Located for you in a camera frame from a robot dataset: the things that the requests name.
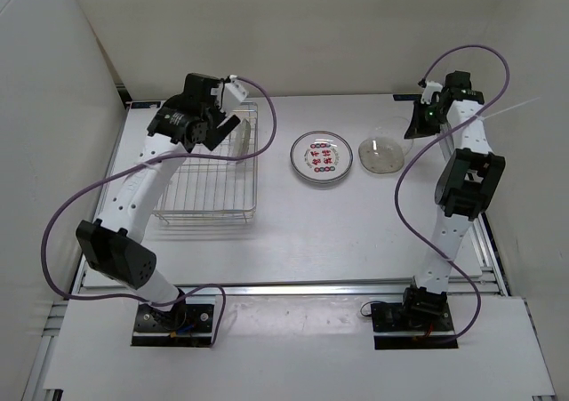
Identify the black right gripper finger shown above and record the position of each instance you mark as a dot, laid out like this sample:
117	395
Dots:
417	127
419	107

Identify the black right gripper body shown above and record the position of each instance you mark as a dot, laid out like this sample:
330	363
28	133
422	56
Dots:
434	118

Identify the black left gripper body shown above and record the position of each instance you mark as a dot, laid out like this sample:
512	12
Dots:
214	117

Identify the clear glass plate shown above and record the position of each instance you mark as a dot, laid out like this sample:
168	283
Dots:
240	143
394	128
381	155

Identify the green rim dotted plate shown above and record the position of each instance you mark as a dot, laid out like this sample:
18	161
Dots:
321	157

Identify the clear glass plate front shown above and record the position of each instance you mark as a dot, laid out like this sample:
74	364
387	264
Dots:
381	155

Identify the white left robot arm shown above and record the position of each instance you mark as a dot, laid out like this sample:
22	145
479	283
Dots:
111	243

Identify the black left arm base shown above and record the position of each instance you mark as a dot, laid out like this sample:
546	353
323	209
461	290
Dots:
186	325

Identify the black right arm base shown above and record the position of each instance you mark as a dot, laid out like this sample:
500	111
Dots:
420	321

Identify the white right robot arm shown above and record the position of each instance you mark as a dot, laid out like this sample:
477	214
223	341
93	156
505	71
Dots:
469	179

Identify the clear glass plate back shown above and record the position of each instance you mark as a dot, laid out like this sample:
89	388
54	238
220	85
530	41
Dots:
240	143

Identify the dark blue label sticker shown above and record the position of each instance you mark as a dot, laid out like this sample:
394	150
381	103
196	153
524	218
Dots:
406	97

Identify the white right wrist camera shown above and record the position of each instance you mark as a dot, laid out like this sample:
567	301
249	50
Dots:
430	89

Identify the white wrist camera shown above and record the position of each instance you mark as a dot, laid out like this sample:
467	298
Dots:
231	94
430	89

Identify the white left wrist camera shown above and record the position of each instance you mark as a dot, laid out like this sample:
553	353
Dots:
231	94

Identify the white cable tie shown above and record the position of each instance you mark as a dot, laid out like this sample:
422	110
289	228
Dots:
502	111

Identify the aluminium mounting rail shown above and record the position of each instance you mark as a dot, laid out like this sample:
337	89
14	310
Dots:
349	288

